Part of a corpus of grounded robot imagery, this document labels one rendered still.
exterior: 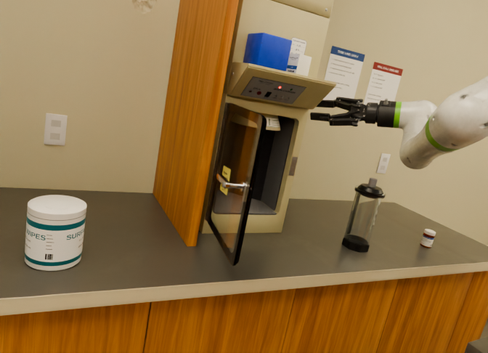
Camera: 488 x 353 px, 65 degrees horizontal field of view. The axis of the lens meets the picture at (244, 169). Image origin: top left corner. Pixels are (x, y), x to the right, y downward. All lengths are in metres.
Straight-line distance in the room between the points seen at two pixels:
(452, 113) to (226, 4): 0.62
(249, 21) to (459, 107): 0.63
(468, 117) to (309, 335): 0.84
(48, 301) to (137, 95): 0.88
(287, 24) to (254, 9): 0.12
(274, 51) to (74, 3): 0.74
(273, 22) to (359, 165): 1.15
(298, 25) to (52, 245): 0.95
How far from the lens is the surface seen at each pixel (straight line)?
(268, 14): 1.26
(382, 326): 1.62
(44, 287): 0.99
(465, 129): 0.96
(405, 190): 2.51
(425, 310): 1.76
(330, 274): 1.25
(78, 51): 1.54
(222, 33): 1.10
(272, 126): 1.32
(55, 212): 0.98
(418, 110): 1.40
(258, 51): 1.13
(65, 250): 1.02
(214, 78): 1.10
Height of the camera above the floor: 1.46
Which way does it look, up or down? 13 degrees down
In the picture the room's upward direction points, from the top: 11 degrees clockwise
